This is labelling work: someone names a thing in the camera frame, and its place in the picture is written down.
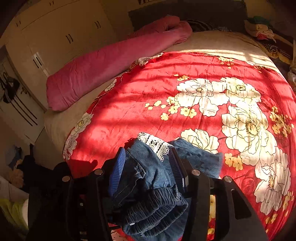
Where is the blue denim pants lace trim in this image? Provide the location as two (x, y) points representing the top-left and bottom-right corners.
(108, 133), (222, 240)

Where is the red floral blanket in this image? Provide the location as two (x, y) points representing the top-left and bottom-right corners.
(63, 52), (295, 240)

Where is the pink quilt roll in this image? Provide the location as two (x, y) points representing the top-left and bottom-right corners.
(46, 16), (193, 111)

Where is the cream wardrobe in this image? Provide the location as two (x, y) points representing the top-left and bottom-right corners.
(1, 0), (117, 143)

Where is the dark green headboard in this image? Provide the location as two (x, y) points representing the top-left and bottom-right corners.
(128, 1), (247, 32)

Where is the stack of folded clothes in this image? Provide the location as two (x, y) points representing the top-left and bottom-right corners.
(244, 16), (293, 65)

